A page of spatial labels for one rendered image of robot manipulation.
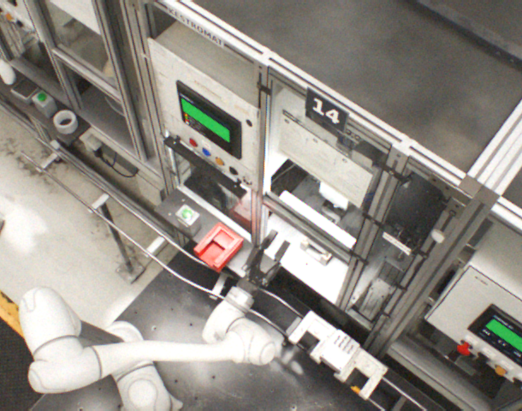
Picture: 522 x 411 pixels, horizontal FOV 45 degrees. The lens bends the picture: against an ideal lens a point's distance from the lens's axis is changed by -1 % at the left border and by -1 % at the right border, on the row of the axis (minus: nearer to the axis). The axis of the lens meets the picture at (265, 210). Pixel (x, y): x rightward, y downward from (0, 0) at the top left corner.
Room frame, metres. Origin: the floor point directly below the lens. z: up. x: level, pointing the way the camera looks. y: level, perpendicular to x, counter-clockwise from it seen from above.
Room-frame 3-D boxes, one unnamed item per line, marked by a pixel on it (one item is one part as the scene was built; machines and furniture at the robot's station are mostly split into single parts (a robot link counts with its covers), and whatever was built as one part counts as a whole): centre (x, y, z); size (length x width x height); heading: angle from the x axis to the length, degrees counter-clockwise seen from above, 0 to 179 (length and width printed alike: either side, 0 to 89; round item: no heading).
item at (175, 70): (1.26, 0.14, 1.60); 0.42 x 0.29 x 0.46; 54
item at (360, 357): (0.64, -0.30, 0.84); 0.36 x 0.14 x 0.10; 54
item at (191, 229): (1.13, 0.30, 0.97); 0.08 x 0.08 x 0.12; 54
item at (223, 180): (1.15, 0.22, 1.37); 0.36 x 0.04 x 0.04; 54
